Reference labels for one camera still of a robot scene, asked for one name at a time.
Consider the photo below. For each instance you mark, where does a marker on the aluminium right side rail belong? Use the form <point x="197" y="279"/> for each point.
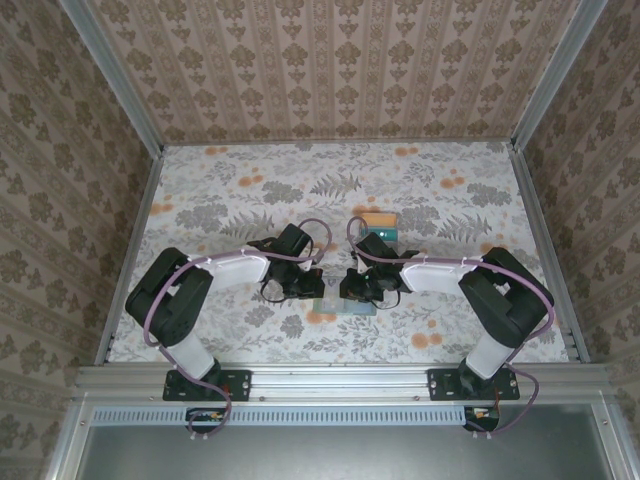
<point x="547" y="250"/>

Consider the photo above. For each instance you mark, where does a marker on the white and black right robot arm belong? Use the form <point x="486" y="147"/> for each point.
<point x="505" y="310"/>

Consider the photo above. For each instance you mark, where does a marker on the aluminium front beam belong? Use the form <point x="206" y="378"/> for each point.
<point x="340" y="382"/>

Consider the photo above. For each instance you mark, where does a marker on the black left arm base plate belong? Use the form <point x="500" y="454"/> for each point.
<point x="240" y="385"/>

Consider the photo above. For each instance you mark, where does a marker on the orange card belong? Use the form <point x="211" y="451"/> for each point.
<point x="377" y="220"/>

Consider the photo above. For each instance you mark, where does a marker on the aluminium rail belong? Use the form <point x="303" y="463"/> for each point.
<point x="132" y="250"/>
<point x="547" y="250"/>

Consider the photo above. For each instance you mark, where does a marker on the black connector board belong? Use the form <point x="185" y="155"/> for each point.
<point x="482" y="422"/>

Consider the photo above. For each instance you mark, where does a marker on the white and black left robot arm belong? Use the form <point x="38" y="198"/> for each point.
<point x="175" y="310"/>

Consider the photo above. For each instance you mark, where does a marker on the green leather card holder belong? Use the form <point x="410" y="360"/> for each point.
<point x="340" y="309"/>

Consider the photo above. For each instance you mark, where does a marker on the teal card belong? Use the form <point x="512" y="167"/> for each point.
<point x="390" y="236"/>

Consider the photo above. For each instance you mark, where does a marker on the aluminium left side rail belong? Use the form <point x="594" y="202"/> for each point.
<point x="132" y="250"/>

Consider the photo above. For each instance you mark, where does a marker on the aluminium corner post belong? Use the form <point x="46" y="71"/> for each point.
<point x="554" y="75"/>
<point x="117" y="75"/>

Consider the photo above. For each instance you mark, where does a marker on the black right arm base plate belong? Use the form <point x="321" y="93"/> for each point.
<point x="440" y="385"/>

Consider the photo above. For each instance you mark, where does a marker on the grey metal panel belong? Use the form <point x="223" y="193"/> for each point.
<point x="350" y="455"/>

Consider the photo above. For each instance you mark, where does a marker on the aluminium left corner post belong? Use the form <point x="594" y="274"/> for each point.
<point x="117" y="75"/>

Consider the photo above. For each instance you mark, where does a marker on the aluminium right corner post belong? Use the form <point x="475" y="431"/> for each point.
<point x="554" y="75"/>

